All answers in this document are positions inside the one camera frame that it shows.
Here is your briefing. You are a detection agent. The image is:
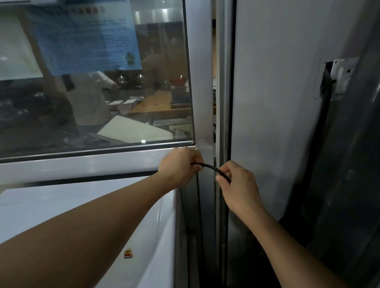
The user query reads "person's left hand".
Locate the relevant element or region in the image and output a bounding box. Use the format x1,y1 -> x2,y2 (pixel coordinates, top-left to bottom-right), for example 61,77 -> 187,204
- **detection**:
154,145 -> 206,195

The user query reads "person's right hand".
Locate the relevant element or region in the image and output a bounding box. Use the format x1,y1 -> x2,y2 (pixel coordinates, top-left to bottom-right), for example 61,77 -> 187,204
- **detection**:
212,160 -> 270,222

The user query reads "black power cable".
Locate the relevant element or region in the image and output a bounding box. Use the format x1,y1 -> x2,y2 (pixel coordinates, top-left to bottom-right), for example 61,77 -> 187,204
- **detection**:
189,162 -> 233,184

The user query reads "white microwave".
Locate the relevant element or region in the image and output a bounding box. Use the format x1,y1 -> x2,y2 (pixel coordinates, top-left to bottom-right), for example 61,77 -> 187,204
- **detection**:
0,164 -> 184,288

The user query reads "person's right forearm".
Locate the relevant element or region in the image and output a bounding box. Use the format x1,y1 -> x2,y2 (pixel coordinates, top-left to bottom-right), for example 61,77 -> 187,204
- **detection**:
244,209 -> 380,288

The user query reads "person's left forearm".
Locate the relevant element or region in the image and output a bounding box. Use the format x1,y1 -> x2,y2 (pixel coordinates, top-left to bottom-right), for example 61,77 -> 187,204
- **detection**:
0,163 -> 175,288

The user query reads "white tilted board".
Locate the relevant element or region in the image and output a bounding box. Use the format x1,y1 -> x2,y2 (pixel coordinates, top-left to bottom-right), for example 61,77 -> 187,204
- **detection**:
97,114 -> 176,148

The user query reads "wooden kitchen counter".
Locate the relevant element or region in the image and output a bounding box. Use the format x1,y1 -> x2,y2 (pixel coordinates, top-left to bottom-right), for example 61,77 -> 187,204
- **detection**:
126,86 -> 195,121

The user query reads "dark tray of jars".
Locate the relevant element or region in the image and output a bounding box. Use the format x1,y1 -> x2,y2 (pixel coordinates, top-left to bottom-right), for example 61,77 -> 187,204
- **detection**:
169,85 -> 194,111

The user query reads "dark red bottle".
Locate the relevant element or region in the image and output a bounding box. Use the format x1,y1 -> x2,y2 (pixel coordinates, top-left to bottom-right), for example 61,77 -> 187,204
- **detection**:
169,74 -> 188,95

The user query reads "blue poster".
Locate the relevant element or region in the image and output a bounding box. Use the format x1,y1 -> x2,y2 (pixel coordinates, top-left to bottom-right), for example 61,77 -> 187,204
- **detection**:
20,0 -> 148,84

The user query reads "white paper notice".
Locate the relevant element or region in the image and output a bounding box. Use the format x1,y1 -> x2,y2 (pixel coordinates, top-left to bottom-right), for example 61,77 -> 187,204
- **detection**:
0,12 -> 49,87

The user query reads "glass window aluminium frame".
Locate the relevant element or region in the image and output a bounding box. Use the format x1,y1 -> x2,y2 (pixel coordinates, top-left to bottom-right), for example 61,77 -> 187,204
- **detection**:
0,0 -> 241,208

